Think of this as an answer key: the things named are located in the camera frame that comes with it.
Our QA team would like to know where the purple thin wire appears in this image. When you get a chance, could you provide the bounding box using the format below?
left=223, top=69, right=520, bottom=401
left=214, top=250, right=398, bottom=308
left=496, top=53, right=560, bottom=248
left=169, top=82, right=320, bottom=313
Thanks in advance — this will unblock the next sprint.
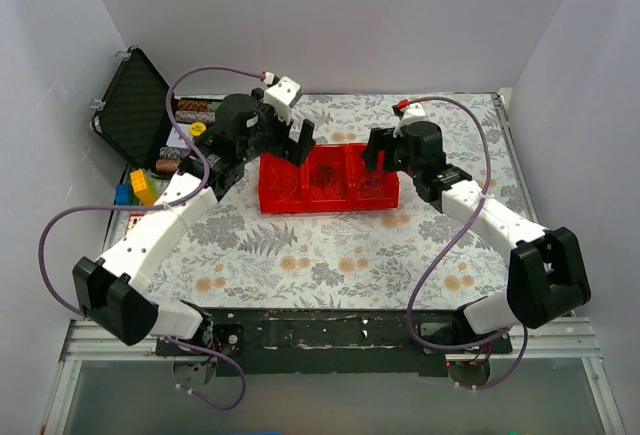
left=355, top=172, right=389, bottom=200

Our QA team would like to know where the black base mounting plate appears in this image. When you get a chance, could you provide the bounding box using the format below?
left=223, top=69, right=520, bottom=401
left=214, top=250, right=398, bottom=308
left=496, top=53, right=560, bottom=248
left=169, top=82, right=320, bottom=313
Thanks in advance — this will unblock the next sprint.
left=154, top=307, right=514, bottom=379

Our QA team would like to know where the red three-compartment plastic tray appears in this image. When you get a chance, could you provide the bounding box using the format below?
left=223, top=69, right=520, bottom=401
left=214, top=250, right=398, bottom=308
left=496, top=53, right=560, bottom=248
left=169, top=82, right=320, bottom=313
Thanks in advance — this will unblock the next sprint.
left=259, top=143, right=399, bottom=214

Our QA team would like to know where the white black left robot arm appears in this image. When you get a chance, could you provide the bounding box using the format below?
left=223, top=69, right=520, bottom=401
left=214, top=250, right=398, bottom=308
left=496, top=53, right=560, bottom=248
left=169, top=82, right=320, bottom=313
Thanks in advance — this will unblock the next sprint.
left=72, top=78, right=315, bottom=355

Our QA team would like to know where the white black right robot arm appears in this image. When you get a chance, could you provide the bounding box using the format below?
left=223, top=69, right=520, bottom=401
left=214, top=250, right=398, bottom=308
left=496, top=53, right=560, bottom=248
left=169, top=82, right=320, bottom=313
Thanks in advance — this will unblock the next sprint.
left=363, top=121, right=591, bottom=353

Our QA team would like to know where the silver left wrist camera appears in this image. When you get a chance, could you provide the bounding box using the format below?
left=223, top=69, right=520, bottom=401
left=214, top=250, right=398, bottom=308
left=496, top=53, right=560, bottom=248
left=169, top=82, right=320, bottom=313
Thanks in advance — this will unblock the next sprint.
left=263, top=72, right=302, bottom=125

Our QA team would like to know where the yellow round poker chip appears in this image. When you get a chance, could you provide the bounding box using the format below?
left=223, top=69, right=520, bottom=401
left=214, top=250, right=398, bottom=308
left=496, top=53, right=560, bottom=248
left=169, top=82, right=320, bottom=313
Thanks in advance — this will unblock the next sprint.
left=189, top=122, right=207, bottom=137

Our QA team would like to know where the black poker chip case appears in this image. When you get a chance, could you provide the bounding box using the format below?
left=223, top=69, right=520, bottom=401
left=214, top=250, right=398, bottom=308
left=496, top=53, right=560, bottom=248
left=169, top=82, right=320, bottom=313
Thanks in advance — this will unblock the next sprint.
left=87, top=45, right=226, bottom=176

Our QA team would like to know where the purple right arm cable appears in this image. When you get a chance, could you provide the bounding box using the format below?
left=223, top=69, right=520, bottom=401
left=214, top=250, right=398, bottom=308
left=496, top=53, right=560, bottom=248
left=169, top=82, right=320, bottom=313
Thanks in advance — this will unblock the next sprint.
left=405, top=95, right=529, bottom=390

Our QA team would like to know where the red white toy block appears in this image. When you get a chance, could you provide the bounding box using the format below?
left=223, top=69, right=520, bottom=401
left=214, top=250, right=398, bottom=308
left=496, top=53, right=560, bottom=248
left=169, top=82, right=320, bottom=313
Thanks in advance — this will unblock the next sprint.
left=125, top=213, right=144, bottom=234

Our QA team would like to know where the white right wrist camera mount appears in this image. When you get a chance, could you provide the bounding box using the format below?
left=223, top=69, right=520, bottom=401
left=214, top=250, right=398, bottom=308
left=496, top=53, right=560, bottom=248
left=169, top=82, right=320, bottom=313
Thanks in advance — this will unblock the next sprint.
left=392, top=99, right=427, bottom=138

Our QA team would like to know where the aluminium rail frame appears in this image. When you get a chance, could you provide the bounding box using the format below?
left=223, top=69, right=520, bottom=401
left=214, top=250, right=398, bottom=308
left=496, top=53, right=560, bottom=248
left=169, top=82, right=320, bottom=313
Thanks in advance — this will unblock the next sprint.
left=43, top=317, right=625, bottom=434

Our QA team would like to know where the yellow toy brick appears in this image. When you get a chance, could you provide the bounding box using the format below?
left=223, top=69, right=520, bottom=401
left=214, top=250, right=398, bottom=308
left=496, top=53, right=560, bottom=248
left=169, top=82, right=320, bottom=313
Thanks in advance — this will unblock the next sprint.
left=129, top=169, right=158, bottom=206

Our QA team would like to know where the blue toy brick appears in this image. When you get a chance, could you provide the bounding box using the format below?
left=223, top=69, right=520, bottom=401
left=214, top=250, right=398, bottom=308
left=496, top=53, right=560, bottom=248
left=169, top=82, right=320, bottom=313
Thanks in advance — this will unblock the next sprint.
left=114, top=183, right=133, bottom=206

